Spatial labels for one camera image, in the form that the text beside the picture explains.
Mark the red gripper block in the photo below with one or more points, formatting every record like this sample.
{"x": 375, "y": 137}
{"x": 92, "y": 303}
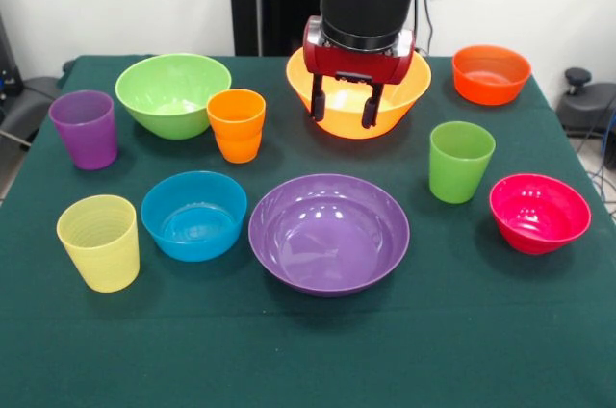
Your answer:
{"x": 351, "y": 64}

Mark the large yellow-orange bowl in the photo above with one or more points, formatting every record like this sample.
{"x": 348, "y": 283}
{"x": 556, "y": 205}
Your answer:
{"x": 404, "y": 90}

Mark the orange cup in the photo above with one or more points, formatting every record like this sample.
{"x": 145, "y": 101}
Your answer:
{"x": 238, "y": 138}

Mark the green cup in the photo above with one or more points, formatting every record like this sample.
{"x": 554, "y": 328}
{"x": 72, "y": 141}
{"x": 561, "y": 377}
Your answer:
{"x": 457, "y": 172}

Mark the purple bowl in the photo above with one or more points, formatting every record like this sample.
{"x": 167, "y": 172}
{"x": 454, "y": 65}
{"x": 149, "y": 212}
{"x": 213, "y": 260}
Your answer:
{"x": 332, "y": 244}

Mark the red-orange bowl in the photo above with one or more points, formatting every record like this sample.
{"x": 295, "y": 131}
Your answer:
{"x": 491, "y": 88}

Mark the green bowl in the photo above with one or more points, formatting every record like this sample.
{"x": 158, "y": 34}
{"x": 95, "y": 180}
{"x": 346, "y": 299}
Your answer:
{"x": 163, "y": 90}

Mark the blue bowl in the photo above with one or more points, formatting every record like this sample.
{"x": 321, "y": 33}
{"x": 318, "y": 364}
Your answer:
{"x": 192, "y": 230}

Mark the pink bowl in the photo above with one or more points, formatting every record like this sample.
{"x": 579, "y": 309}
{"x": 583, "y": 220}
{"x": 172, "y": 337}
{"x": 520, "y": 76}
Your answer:
{"x": 539, "y": 220}

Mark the dark grey stand base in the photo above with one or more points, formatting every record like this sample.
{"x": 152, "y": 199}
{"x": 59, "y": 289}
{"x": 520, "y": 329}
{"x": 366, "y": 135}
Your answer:
{"x": 587, "y": 109}
{"x": 29, "y": 105}

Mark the dark green tablecloth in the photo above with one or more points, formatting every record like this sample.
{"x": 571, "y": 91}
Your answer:
{"x": 308, "y": 355}

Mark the purple cup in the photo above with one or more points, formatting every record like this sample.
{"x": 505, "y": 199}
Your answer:
{"x": 89, "y": 138}

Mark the yellow cup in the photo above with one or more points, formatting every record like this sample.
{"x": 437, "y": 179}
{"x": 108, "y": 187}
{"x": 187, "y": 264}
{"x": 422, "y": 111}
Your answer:
{"x": 101, "y": 254}

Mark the black electronic device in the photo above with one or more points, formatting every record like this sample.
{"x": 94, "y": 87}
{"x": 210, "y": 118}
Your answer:
{"x": 7, "y": 66}

